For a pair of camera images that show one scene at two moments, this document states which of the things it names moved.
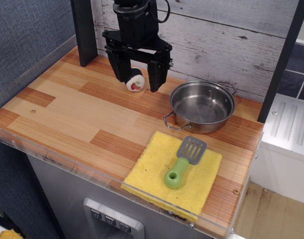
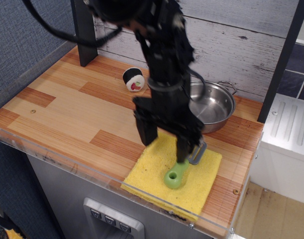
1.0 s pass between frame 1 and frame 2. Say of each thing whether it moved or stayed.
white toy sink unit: stayed
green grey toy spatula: stayed
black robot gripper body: moved
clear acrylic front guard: stayed
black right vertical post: stayed
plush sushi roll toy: stayed
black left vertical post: stayed
